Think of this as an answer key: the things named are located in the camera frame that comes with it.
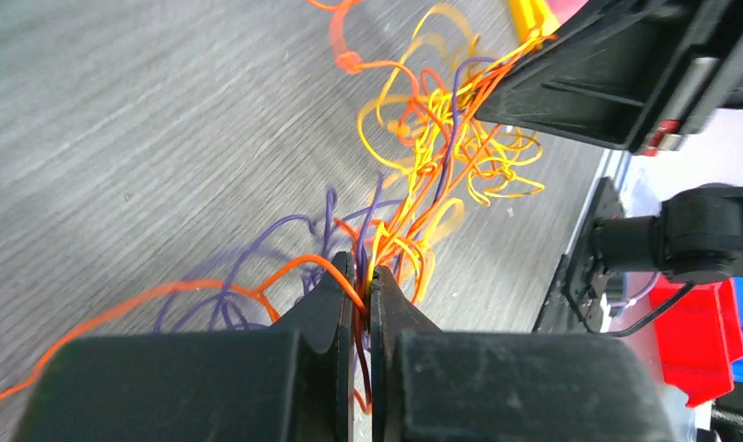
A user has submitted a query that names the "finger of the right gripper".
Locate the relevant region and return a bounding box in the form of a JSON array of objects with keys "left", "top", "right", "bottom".
[{"left": 476, "top": 1, "right": 732, "bottom": 153}]

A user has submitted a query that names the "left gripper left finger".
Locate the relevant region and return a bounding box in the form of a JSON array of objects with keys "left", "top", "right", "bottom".
[{"left": 15, "top": 274, "right": 354, "bottom": 441}]

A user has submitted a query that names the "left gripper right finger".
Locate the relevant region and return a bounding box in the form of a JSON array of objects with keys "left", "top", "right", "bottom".
[{"left": 369, "top": 266, "right": 676, "bottom": 441}]

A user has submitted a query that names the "yellow triangle block right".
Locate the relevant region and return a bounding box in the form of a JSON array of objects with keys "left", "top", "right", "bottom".
[{"left": 506, "top": 0, "right": 561, "bottom": 42}]

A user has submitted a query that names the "red plastic bin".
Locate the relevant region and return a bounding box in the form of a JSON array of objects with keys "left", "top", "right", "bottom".
[{"left": 653, "top": 279, "right": 743, "bottom": 408}]

